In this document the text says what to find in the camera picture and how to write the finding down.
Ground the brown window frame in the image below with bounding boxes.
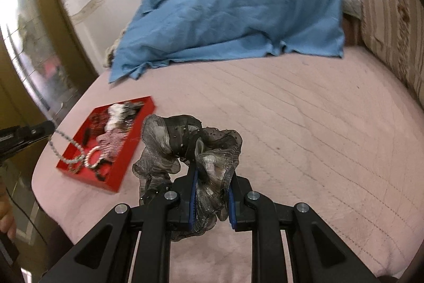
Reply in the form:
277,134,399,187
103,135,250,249
1,0,98,124

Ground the red tray box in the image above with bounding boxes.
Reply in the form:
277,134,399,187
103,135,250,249
49,96,155,193

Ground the white cherry print scrunchie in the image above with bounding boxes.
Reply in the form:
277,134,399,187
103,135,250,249
104,103,132,132

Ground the dark red dotted scrunchie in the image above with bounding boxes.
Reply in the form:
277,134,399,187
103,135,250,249
89,110,109,136

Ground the red white striped scrunchie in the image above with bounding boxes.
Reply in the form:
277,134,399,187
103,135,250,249
96,129,128,163

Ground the furry patterned blanket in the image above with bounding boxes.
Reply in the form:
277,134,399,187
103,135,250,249
103,24,129,68

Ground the person's hand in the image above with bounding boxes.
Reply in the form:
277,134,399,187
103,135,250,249
0,193,16,241

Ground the silver bead necklace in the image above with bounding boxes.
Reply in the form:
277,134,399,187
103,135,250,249
48,129,88,166

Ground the blue cloth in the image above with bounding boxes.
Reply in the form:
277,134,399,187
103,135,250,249
109,0,345,82

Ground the pink quilted bedspread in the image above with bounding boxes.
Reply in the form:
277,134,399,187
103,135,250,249
32,47,423,275

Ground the black scrunchie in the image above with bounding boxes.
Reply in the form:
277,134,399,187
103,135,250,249
82,124,98,149

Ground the dark sequin scrunchie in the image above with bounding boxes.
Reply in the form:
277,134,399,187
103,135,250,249
123,101,144,124

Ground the striped floral pillow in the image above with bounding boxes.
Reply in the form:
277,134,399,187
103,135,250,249
361,0,423,103

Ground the grey sheer scrunchie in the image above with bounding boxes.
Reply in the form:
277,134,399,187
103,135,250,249
132,114,242,242

